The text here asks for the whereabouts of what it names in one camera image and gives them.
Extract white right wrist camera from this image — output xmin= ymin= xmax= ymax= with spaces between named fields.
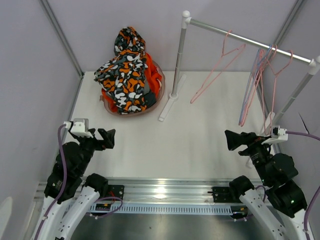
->
xmin=261 ymin=126 xmax=289 ymax=145

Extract pink wire hanger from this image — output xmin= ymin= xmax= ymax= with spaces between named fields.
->
xmin=263 ymin=49 xmax=293 ymax=136

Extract orange black camo shorts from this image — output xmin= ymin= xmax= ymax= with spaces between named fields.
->
xmin=94 ymin=26 xmax=148 ymax=115

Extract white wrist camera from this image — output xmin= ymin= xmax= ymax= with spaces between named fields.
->
xmin=63 ymin=118 xmax=94 ymax=138
xmin=261 ymin=126 xmax=289 ymax=145

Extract pink hanger of camo shorts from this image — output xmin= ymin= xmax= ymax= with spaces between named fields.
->
xmin=190 ymin=30 xmax=246 ymax=104

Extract pink hanger of orange shorts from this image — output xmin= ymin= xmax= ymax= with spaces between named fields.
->
xmin=257 ymin=44 xmax=275 ymax=135

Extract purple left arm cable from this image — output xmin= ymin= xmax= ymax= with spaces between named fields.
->
xmin=33 ymin=124 xmax=123 ymax=240

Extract metal clothes rack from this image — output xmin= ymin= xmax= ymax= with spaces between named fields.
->
xmin=158 ymin=10 xmax=320 ymax=130

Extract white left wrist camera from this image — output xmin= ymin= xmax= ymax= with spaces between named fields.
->
xmin=63 ymin=118 xmax=94 ymax=138

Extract pink hanger of navy shorts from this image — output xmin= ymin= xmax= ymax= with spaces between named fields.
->
xmin=238 ymin=49 xmax=261 ymax=127

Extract pink plastic basin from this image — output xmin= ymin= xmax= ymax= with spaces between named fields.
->
xmin=99 ymin=60 xmax=166 ymax=118

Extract blue wire hanger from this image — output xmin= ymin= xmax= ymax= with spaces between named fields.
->
xmin=238 ymin=44 xmax=273 ymax=127

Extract dark navy shorts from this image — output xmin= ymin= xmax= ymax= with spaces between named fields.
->
xmin=143 ymin=91 xmax=157 ymax=109

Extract aluminium mounting rail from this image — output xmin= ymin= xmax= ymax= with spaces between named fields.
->
xmin=33 ymin=178 xmax=276 ymax=203

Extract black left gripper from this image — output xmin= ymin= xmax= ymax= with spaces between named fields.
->
xmin=74 ymin=127 xmax=115 ymax=174

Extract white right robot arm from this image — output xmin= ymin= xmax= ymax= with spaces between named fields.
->
xmin=210 ymin=127 xmax=320 ymax=240

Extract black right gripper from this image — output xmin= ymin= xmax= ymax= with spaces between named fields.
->
xmin=224 ymin=129 xmax=274 ymax=184

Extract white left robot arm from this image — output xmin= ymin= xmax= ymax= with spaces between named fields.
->
xmin=31 ymin=128 xmax=116 ymax=240

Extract white slotted cable duct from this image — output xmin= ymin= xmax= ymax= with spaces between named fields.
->
xmin=88 ymin=202 xmax=233 ymax=216

